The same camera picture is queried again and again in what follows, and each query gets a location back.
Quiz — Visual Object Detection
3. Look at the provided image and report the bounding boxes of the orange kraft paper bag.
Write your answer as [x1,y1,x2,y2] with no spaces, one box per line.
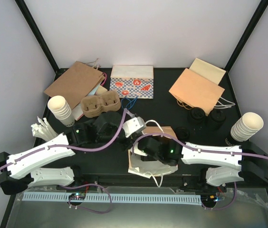
[128,120,178,188]

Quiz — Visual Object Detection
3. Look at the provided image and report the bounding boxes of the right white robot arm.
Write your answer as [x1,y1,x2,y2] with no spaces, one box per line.
[131,134,268,191]

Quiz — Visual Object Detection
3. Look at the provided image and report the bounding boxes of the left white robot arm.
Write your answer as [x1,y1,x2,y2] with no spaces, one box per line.
[0,109,135,195]

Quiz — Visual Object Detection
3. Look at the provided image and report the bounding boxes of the loose black lid on table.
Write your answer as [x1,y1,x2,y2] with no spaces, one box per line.
[174,127,191,142]

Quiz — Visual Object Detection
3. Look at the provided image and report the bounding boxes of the stack of pulp cup carriers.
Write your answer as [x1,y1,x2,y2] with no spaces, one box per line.
[80,90,121,118]

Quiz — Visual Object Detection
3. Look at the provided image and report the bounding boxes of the black lid stack left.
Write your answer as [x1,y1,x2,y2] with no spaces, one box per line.
[188,107,206,124]

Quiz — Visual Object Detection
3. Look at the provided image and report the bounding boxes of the black lid stack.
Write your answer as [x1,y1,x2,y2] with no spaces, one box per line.
[207,109,226,130]
[188,107,206,124]

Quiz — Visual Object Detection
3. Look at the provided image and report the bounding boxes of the left stack of paper cups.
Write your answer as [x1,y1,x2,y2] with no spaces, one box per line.
[47,95,75,127]

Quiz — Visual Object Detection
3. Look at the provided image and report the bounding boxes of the stack of paper cups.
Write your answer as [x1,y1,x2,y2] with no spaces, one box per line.
[225,112,264,146]
[47,95,75,127]

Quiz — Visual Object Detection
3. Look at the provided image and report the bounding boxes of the brown flat paper bag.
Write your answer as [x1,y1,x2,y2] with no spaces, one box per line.
[44,61,104,109]

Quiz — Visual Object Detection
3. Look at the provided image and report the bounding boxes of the bundle of wrapped straws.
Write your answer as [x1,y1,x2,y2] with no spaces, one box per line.
[31,117,58,142]

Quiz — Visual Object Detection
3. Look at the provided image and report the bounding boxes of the checkered printed paper bag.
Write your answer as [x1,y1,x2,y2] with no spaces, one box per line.
[110,65,154,99]

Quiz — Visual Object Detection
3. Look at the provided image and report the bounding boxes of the black lid stack right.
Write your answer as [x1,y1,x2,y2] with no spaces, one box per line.
[207,109,226,130]

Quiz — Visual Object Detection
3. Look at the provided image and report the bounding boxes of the orange flat bag right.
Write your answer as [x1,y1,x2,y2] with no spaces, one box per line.
[169,69,225,115]

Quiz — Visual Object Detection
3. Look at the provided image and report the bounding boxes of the tan flat paper bag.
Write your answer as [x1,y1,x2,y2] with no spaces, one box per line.
[189,58,226,85]

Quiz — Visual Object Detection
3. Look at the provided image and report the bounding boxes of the right stack of paper cups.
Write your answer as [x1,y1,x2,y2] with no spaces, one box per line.
[225,112,264,146]

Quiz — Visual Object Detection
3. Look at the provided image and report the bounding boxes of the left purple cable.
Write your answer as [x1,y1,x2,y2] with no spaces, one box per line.
[0,108,128,214]

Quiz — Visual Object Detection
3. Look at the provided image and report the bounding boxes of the purple cable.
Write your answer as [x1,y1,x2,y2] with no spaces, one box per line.
[131,133,268,211]
[0,108,128,214]

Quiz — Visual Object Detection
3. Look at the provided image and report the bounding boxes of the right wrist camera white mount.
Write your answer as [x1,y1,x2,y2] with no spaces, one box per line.
[131,144,147,156]

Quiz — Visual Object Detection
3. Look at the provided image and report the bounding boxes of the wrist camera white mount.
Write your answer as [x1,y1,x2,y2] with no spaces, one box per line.
[131,144,147,156]
[122,117,146,138]

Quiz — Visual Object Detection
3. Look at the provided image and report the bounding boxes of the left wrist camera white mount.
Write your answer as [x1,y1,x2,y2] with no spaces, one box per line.
[122,117,146,138]

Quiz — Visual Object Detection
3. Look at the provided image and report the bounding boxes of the blue bag handle string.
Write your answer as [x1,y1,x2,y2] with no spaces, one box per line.
[121,96,138,111]

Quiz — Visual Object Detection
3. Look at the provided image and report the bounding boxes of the blue slotted cable duct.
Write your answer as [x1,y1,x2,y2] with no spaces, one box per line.
[22,192,201,206]

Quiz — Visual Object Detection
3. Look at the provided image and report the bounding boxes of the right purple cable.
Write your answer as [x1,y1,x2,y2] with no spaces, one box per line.
[131,133,268,211]

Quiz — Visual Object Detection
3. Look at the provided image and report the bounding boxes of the right black frame post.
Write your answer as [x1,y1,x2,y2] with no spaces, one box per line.
[224,0,268,71]

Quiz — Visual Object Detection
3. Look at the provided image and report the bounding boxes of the black frame post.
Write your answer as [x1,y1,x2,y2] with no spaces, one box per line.
[224,0,268,71]
[15,0,59,73]

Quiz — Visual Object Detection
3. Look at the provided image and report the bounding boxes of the left black frame post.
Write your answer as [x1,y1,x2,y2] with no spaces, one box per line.
[15,0,59,73]

